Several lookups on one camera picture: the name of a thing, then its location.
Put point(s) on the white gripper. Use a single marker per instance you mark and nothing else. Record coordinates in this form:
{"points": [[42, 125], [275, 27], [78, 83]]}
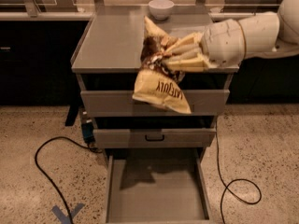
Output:
{"points": [[222, 42]]}

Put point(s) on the brown chip bag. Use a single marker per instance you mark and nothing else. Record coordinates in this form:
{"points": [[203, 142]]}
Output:
{"points": [[155, 83]]}

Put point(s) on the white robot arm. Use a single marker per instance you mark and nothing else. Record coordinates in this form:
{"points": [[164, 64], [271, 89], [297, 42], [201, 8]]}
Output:
{"points": [[267, 35]]}

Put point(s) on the grey drawer cabinet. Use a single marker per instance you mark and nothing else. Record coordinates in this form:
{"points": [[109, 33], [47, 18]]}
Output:
{"points": [[108, 59]]}

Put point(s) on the middle grey drawer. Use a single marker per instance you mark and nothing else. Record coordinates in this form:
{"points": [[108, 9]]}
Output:
{"points": [[153, 138]]}

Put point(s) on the grey drawer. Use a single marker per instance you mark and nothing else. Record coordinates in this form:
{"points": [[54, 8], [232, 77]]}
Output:
{"points": [[155, 191], [121, 104], [153, 138]]}

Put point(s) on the top grey drawer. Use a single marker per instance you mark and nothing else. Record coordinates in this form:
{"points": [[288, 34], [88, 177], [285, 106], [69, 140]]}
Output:
{"points": [[121, 104]]}

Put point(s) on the bottom grey drawer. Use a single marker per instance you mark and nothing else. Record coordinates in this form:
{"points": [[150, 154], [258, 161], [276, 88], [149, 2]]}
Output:
{"points": [[155, 191]]}

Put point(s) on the white bowl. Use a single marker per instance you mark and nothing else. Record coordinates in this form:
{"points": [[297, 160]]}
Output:
{"points": [[161, 9]]}

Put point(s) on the blue power adapter box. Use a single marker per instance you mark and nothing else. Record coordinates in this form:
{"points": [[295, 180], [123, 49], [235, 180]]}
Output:
{"points": [[87, 132]]}

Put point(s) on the dark base cabinets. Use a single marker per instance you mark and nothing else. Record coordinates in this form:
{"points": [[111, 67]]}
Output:
{"points": [[35, 68]]}

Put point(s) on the white rail ledge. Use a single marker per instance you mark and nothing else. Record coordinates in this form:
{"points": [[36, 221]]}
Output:
{"points": [[86, 16]]}

